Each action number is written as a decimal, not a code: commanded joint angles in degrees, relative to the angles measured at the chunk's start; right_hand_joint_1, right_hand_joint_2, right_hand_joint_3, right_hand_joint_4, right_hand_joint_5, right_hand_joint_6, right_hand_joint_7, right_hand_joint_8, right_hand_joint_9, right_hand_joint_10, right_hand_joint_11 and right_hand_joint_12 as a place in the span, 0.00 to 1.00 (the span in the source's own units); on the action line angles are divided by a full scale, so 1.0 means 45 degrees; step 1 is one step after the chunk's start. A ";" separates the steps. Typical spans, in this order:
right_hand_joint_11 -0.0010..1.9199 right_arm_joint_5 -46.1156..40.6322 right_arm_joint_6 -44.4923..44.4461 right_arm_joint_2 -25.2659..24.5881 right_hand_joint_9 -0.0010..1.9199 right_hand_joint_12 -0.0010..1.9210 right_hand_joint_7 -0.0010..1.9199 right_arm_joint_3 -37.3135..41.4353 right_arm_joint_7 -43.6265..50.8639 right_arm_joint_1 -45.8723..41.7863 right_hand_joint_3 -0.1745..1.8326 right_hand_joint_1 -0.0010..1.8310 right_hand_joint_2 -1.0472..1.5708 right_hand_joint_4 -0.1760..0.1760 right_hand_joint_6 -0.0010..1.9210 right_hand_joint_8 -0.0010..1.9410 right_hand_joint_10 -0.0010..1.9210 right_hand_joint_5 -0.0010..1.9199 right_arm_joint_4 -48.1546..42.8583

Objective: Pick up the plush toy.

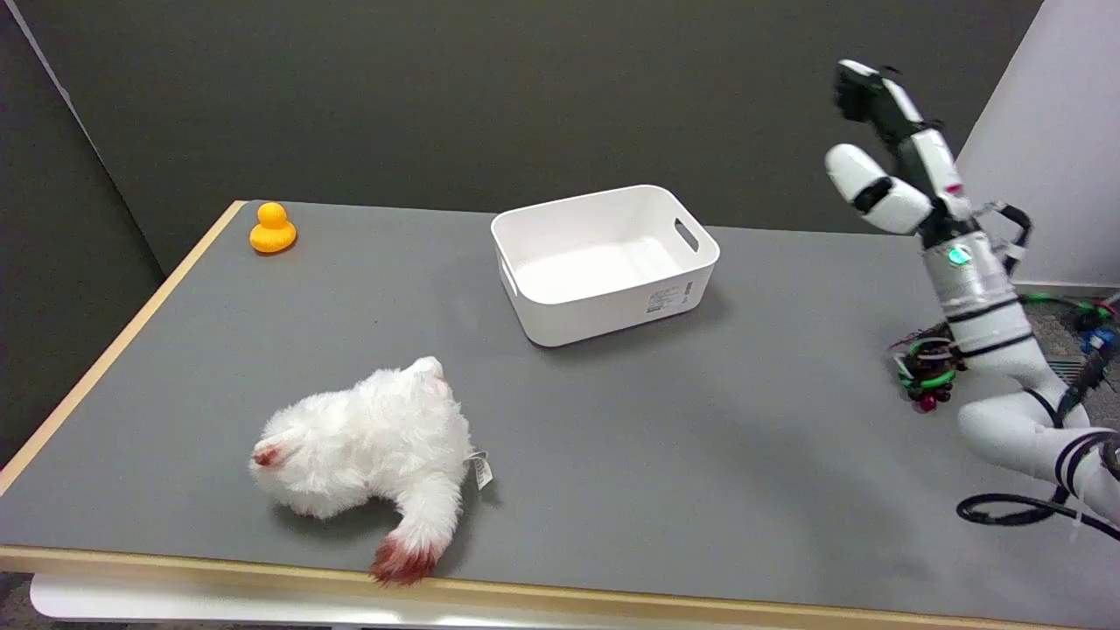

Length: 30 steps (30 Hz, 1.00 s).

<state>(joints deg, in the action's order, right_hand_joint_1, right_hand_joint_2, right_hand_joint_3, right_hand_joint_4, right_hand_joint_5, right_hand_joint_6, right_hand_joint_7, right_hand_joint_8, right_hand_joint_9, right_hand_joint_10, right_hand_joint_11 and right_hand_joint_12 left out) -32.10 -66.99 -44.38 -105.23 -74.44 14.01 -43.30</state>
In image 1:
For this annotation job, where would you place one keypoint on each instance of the white plastic storage bin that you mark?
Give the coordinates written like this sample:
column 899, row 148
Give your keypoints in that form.
column 604, row 262

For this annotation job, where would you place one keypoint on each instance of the white fluffy plush toy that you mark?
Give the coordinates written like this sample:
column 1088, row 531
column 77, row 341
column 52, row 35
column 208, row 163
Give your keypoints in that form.
column 367, row 455

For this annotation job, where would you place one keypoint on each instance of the yellow rubber duck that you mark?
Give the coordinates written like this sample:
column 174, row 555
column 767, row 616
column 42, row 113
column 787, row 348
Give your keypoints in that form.
column 272, row 229

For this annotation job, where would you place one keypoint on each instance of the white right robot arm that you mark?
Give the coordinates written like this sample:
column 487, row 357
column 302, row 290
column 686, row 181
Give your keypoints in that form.
column 997, row 350

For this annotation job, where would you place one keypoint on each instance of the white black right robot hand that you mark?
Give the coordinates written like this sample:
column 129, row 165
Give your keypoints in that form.
column 892, row 197

